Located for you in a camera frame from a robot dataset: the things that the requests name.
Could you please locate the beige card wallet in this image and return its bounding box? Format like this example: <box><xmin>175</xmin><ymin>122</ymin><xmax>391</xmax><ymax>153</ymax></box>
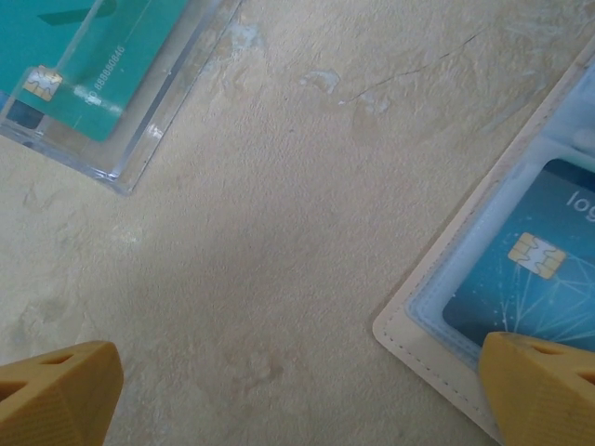
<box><xmin>371</xmin><ymin>32</ymin><xmax>595</xmax><ymax>446</ymax></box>

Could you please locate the clear acrylic card stand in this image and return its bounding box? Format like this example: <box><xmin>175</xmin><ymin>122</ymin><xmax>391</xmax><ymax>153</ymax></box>
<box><xmin>0</xmin><ymin>0</ymin><xmax>245</xmax><ymax>196</ymax></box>

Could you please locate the teal VIP card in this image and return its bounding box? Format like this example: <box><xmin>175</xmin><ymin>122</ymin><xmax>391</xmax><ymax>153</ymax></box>
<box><xmin>0</xmin><ymin>0</ymin><xmax>190</xmax><ymax>143</ymax></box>

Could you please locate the blue network pattern chip card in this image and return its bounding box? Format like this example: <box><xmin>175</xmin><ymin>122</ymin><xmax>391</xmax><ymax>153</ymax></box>
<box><xmin>441</xmin><ymin>157</ymin><xmax>595</xmax><ymax>354</ymax></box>

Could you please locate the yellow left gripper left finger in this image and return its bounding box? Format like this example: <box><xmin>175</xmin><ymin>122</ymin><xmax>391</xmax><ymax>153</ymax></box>
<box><xmin>0</xmin><ymin>340</ymin><xmax>126</xmax><ymax>446</ymax></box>

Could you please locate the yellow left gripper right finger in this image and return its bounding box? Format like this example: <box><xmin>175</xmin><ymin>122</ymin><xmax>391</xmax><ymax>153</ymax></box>
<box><xmin>478</xmin><ymin>331</ymin><xmax>595</xmax><ymax>446</ymax></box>

